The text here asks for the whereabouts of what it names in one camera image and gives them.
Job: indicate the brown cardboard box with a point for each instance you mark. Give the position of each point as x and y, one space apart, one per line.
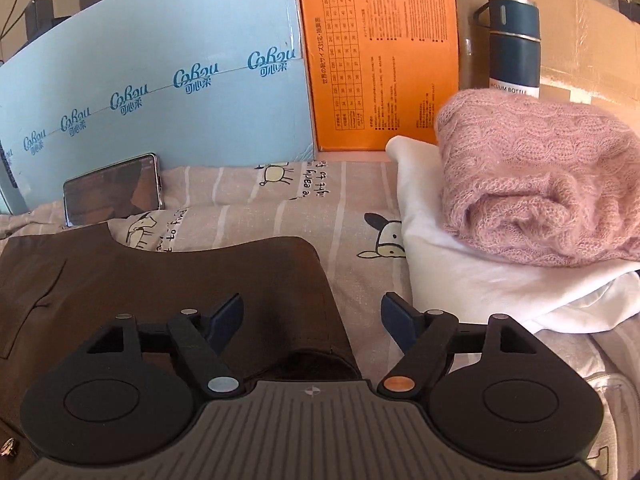
580 40

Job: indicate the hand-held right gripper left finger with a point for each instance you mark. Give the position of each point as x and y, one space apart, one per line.
226 321

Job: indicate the dark blue vacuum bottle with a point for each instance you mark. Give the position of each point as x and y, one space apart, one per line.
514 45

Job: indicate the pink knitted sweater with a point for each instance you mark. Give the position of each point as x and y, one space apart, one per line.
540 175

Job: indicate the light blue cardboard box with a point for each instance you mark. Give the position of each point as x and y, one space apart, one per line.
150 90

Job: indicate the striped cartoon bed sheet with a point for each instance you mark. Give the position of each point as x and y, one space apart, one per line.
310 210

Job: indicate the brown garment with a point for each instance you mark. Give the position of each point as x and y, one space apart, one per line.
170 290

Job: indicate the orange cardboard box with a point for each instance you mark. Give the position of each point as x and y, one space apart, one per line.
380 55

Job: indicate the smartphone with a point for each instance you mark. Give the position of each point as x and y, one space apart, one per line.
114 189

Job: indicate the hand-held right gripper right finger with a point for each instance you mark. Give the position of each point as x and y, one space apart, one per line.
396 319

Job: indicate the white folded garment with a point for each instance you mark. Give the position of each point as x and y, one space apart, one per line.
475 280

